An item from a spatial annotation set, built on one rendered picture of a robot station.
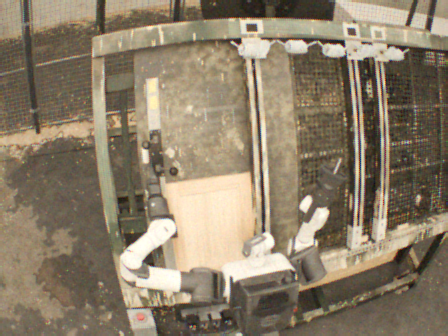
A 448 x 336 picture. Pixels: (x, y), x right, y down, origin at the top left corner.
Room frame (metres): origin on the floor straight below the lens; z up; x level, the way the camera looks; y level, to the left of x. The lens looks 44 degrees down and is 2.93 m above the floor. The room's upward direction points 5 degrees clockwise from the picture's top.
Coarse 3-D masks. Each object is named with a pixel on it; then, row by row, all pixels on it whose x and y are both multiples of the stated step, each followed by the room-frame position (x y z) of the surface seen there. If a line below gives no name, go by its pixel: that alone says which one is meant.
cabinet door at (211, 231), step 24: (168, 192) 1.54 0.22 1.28; (192, 192) 1.57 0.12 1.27; (216, 192) 1.59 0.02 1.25; (240, 192) 1.62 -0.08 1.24; (192, 216) 1.51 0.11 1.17; (216, 216) 1.54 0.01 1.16; (240, 216) 1.56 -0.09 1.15; (192, 240) 1.45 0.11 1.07; (216, 240) 1.48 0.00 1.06; (240, 240) 1.51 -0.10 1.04; (192, 264) 1.39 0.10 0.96; (216, 264) 1.42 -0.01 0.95
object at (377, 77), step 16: (384, 32) 2.17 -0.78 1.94; (384, 48) 2.12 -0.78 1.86; (384, 80) 2.06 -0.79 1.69; (384, 96) 2.02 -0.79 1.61; (384, 112) 1.98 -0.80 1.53; (384, 128) 1.95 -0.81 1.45; (384, 144) 1.91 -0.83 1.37; (384, 160) 1.87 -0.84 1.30; (384, 176) 1.82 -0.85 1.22; (384, 192) 1.78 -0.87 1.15; (384, 208) 1.73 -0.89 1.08; (384, 224) 1.68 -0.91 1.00
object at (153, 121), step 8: (152, 80) 1.75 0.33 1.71; (152, 112) 1.68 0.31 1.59; (152, 120) 1.66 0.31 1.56; (152, 128) 1.64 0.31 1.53; (160, 184) 1.53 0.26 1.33; (168, 240) 1.41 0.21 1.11; (168, 248) 1.39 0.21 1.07; (168, 256) 1.37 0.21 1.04; (168, 264) 1.35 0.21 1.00; (176, 264) 1.36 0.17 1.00
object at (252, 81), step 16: (256, 32) 1.92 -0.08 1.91; (256, 64) 1.87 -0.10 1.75; (256, 80) 1.84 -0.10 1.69; (256, 96) 1.82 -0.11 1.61; (256, 112) 1.79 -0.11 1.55; (256, 128) 1.73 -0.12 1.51; (256, 144) 1.70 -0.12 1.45; (256, 160) 1.66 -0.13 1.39; (256, 176) 1.63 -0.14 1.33; (256, 192) 1.60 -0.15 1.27; (256, 208) 1.56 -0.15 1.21; (256, 224) 1.53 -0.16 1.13
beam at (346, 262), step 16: (416, 224) 1.78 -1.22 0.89; (368, 240) 1.65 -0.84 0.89; (400, 240) 1.68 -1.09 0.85; (416, 240) 1.71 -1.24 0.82; (320, 256) 1.53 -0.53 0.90; (352, 256) 1.56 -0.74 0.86; (368, 256) 1.58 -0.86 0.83; (128, 304) 1.16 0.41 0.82; (144, 304) 1.18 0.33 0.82; (160, 304) 1.21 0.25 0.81
